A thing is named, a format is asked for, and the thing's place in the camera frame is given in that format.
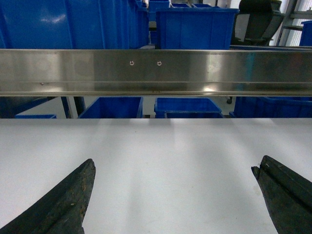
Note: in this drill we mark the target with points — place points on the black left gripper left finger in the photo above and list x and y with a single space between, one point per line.
62 210

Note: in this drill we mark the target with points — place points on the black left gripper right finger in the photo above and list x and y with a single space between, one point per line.
287 195

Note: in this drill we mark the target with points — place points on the blue bin upper right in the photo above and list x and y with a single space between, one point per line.
306 36

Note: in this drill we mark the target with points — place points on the black office chair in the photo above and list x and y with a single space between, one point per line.
257 22

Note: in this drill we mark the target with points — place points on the large blue bin upper left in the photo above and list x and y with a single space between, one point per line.
73 24

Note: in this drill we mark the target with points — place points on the blue bin upper centre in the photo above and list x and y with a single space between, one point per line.
195 28

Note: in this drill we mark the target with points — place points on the blue bin below rail right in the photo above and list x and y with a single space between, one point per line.
272 107

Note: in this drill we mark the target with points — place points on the blue bin below rail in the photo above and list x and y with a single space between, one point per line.
173 107
114 107
272 107

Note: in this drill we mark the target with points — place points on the blue bin below rail left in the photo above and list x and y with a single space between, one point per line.
114 107

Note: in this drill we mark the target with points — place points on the blue bin below rail centre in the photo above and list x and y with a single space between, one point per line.
173 107

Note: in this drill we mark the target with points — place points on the stainless steel shelf rail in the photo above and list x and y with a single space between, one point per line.
240 71

